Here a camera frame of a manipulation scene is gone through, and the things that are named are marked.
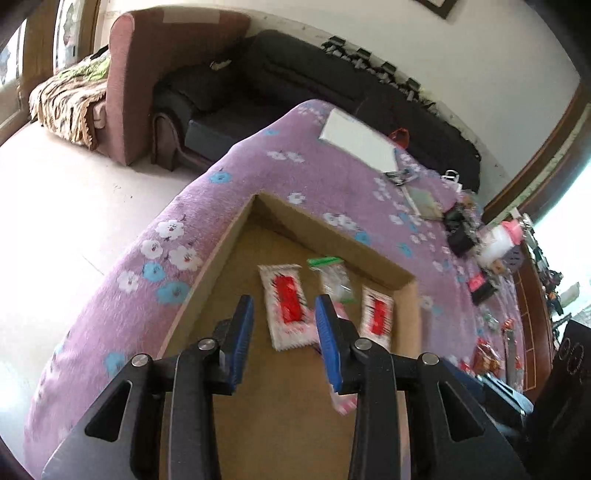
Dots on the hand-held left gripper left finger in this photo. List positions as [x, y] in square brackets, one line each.
[242, 341]

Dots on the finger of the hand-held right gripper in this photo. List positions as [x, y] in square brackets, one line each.
[464, 371]

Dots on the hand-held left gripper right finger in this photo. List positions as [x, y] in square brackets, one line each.
[328, 341]

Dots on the cardboard box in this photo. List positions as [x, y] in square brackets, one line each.
[249, 281]

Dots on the heap of red snacks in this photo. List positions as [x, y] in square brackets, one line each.
[487, 355]

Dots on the large white red snack packet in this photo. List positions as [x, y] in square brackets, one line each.
[284, 307]

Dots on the small white red snack packet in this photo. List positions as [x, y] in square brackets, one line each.
[378, 316]

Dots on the clear packet with green top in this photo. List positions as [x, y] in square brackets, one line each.
[334, 277]

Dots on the black speaker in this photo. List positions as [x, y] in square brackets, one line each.
[568, 369]

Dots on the red and black small item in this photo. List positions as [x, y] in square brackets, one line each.
[482, 286]

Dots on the wooden side table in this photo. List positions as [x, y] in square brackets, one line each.
[531, 304]

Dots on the black device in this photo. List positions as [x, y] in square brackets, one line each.
[461, 235]

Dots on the pink and white bottle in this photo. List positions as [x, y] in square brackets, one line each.
[501, 240]

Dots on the purple floral blanket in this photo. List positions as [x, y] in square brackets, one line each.
[323, 175]

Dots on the grey green notebook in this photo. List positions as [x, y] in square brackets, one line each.
[422, 201]

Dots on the bunch of keys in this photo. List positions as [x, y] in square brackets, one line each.
[399, 176]

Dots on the red bag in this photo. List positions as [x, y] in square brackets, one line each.
[399, 138]

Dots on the black sofa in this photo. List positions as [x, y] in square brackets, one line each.
[286, 74]

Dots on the black white checkered cloth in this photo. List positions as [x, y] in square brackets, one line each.
[369, 60]

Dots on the maroon armchair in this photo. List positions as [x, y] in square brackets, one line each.
[138, 69]

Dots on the brown patterned throw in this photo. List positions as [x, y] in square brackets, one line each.
[64, 101]

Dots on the green patterned cloth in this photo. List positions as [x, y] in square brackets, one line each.
[87, 64]

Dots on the wooden framed glass door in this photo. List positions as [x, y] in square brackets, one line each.
[27, 55]

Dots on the framed wall picture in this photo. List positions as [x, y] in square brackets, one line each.
[436, 5]

